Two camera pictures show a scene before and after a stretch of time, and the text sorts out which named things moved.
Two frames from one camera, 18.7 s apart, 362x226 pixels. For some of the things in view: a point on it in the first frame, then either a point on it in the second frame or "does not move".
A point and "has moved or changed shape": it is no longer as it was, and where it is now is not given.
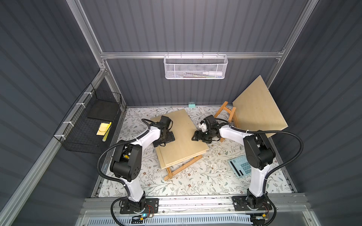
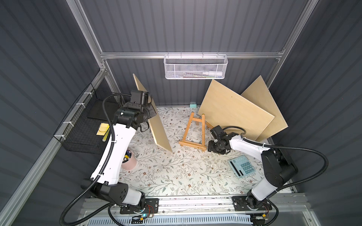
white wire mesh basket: x=195 y=67 does not move
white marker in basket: x=212 y=73 does not move
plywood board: x=257 y=110 does not move
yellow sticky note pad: x=102 y=129 does not move
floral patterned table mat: x=220 y=172 does not move
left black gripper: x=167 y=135 -> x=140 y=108
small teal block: x=192 y=105 does not move
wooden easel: x=170 y=174 -> x=199 y=146
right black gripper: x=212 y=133 -> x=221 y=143
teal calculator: x=241 y=166 does not move
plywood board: x=183 y=148 -> x=222 y=107
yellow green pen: x=106 y=132 does not move
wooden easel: x=233 y=116 has moved or changed shape
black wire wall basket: x=88 y=129 does not move
